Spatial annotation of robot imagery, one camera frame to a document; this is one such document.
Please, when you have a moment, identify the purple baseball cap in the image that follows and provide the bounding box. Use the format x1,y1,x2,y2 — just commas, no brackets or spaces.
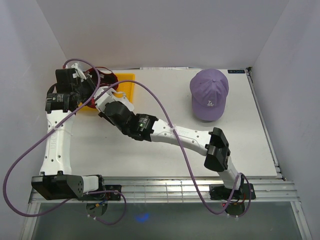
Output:
189,68,229,122

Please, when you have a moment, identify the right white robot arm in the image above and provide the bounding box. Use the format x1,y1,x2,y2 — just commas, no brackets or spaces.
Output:
94,87,254,200

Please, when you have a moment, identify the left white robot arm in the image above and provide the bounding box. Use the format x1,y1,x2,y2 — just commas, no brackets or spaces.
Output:
31,63,106,200

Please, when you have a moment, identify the yellow plastic bin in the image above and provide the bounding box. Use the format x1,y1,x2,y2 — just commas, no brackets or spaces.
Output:
80,72,136,113

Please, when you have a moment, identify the red baseball cap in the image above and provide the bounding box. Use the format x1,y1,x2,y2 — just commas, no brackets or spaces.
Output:
83,67,118,102

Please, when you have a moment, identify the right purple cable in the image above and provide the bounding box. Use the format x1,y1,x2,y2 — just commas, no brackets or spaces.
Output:
92,79,252,216

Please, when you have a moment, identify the aluminium rail frame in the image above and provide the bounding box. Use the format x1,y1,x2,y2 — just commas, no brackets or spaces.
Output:
28,176,301,203

